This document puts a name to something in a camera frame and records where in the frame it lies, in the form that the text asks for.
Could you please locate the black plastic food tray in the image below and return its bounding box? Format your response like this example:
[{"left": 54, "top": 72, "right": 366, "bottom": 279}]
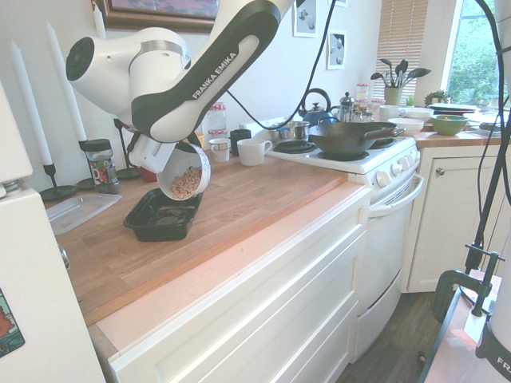
[{"left": 122, "top": 188, "right": 204, "bottom": 243}]

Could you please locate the medium white taper candle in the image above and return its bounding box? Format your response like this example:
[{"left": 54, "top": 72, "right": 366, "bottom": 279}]
[{"left": 45, "top": 21, "right": 88, "bottom": 143}]

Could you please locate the dark plate stack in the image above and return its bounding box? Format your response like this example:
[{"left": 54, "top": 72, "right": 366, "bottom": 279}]
[{"left": 429, "top": 102, "right": 478, "bottom": 116}]

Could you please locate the black kitchen utensil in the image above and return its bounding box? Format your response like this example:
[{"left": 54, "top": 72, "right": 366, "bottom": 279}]
[
  {"left": 370, "top": 71, "right": 394, "bottom": 88},
  {"left": 394, "top": 59, "right": 410, "bottom": 88},
  {"left": 378, "top": 58, "right": 395, "bottom": 88},
  {"left": 402, "top": 67, "right": 432, "bottom": 88}
]

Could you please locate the spice jar with black lid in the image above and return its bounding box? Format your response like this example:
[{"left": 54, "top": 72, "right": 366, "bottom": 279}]
[{"left": 84, "top": 138, "right": 121, "bottom": 195}]

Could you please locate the white drawer cabinet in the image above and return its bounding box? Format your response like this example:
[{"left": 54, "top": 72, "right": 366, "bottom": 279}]
[{"left": 107, "top": 187, "right": 372, "bottom": 383}]

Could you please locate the large white mug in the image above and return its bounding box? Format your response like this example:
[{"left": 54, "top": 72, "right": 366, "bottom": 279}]
[{"left": 236, "top": 138, "right": 274, "bottom": 167}]

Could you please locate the black stand pole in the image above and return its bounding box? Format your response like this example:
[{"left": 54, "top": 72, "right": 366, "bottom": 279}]
[{"left": 464, "top": 119, "right": 511, "bottom": 276}]

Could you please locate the white paper tag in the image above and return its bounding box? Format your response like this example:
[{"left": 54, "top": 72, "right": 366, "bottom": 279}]
[{"left": 465, "top": 314, "right": 490, "bottom": 344}]

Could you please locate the stainless steel pot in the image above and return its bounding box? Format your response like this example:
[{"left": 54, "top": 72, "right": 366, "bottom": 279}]
[{"left": 273, "top": 121, "right": 311, "bottom": 141}]

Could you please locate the framed picture with brown frame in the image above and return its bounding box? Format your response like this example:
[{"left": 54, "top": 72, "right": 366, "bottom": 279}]
[{"left": 101, "top": 0, "right": 219, "bottom": 34}]

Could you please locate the small white patterned cup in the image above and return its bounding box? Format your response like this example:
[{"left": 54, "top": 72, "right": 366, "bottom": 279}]
[{"left": 208, "top": 137, "right": 232, "bottom": 164}]

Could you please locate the small succulent plant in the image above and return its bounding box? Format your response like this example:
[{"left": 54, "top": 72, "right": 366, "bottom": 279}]
[{"left": 423, "top": 89, "right": 450, "bottom": 107}]

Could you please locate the utensil holder with spoons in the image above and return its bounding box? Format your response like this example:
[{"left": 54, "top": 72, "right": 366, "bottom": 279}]
[{"left": 377, "top": 0, "right": 429, "bottom": 109}]

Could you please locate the green screw clamp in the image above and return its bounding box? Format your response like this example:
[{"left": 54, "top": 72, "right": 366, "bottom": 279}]
[{"left": 432, "top": 247, "right": 508, "bottom": 325}]

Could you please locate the glass french press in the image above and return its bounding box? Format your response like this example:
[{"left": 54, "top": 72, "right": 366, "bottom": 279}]
[{"left": 339, "top": 91, "right": 358, "bottom": 123}]

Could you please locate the wooden robot table board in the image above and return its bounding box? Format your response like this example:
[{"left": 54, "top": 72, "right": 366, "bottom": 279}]
[{"left": 418, "top": 269, "right": 504, "bottom": 383}]

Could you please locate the blue kettle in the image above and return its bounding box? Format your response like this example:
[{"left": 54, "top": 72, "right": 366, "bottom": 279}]
[{"left": 297, "top": 88, "right": 340, "bottom": 128}]

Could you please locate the wide white bowl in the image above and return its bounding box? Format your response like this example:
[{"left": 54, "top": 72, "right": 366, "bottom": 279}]
[{"left": 386, "top": 117, "right": 425, "bottom": 135}]

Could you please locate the black candle holder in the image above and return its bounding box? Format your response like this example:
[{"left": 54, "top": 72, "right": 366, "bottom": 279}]
[
  {"left": 75, "top": 139, "right": 97, "bottom": 191},
  {"left": 113, "top": 117, "right": 141, "bottom": 180},
  {"left": 38, "top": 162, "right": 77, "bottom": 201}
]

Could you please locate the tall jar red checkered lid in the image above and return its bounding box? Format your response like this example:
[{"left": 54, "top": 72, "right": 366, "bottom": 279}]
[{"left": 206, "top": 102, "right": 228, "bottom": 131}]

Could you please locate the pale green utensil crock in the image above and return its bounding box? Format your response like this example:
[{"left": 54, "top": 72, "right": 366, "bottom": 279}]
[{"left": 383, "top": 86, "right": 403, "bottom": 107}]

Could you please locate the white cabinet door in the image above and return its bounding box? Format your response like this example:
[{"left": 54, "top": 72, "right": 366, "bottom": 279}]
[{"left": 406, "top": 143, "right": 504, "bottom": 294}]

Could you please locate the white electric stove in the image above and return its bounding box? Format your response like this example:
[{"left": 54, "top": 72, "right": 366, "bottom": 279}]
[{"left": 265, "top": 117, "right": 426, "bottom": 366}]

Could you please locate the beige ring cereal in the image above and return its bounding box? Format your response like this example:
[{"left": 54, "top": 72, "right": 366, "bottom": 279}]
[{"left": 169, "top": 166, "right": 203, "bottom": 199}]

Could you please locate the tall white taper candle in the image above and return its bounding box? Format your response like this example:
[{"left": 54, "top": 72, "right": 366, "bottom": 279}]
[{"left": 92, "top": 2, "right": 108, "bottom": 41}]

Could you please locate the black mug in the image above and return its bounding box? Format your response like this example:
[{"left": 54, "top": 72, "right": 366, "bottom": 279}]
[{"left": 228, "top": 128, "right": 252, "bottom": 151}]

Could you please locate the colourful fridge magnet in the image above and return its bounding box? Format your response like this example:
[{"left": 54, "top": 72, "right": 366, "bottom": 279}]
[{"left": 0, "top": 286, "right": 26, "bottom": 358}]

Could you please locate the window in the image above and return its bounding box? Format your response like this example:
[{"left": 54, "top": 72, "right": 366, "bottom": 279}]
[{"left": 441, "top": 0, "right": 500, "bottom": 107}]

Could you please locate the black wok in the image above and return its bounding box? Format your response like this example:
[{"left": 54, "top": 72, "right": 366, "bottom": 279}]
[{"left": 307, "top": 121, "right": 407, "bottom": 157}]

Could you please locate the white bowl with black swirls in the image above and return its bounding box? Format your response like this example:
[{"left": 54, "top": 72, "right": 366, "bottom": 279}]
[{"left": 156, "top": 141, "right": 212, "bottom": 202}]

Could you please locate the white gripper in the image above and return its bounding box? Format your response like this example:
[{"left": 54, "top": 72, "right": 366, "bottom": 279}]
[{"left": 127, "top": 133, "right": 197, "bottom": 176}]

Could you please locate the clear plastic lid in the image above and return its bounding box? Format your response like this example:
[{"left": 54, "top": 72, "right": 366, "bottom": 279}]
[{"left": 46, "top": 192, "right": 123, "bottom": 236}]

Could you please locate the grey wall print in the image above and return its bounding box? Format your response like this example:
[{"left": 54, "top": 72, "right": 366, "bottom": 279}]
[
  {"left": 327, "top": 30, "right": 347, "bottom": 71},
  {"left": 293, "top": 0, "right": 319, "bottom": 39}
]

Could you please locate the green bowl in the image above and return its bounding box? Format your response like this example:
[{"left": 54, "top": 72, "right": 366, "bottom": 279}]
[{"left": 430, "top": 114, "right": 470, "bottom": 136}]

